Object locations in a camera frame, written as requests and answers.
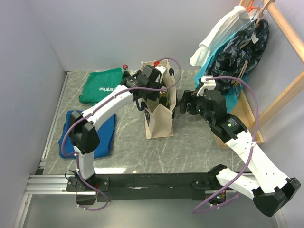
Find folded blue cloth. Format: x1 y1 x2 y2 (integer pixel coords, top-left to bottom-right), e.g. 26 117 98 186
58 110 116 159

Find wooden clothes rack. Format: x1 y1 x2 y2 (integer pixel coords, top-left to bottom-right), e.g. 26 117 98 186
206 0 304 149

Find beige canvas tote bag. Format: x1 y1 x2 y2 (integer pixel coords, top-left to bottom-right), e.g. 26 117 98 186
138 59 177 139

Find white hanging shirt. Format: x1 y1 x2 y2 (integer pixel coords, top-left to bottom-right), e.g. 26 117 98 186
190 5 250 67

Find folded green t-shirt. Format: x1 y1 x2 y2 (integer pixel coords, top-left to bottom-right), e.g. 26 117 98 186
79 68 123 105

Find teal hanging shirt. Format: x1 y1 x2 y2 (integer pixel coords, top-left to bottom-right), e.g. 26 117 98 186
193 33 244 113

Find red cap cola bottle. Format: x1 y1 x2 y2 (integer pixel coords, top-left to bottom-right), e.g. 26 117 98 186
122 64 130 80

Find dark patterned hanging shirt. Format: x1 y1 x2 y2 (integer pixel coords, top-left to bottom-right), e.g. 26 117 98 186
194 19 270 90

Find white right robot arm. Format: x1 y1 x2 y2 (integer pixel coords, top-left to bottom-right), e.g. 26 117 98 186
179 90 301 217

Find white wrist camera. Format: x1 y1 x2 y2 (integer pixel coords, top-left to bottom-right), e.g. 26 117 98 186
196 75 216 97
153 60 167 83

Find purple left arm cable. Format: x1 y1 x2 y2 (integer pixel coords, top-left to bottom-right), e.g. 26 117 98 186
61 57 183 211

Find orange plastic hanger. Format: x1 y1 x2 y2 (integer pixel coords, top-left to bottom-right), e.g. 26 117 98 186
246 0 259 13

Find aluminium frame rail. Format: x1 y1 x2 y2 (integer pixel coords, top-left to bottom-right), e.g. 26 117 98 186
14 71 94 228

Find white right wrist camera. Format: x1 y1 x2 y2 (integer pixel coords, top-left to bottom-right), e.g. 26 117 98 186
196 75 216 97

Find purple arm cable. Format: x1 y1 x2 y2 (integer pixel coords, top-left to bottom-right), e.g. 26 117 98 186
61 57 183 211
191 76 259 214

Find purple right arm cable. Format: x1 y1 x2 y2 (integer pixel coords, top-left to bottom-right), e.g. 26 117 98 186
191 76 259 214

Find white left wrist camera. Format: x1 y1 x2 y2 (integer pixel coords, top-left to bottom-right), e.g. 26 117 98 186
153 60 167 83

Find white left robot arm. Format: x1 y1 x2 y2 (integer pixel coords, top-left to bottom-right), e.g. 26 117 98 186
69 65 167 191

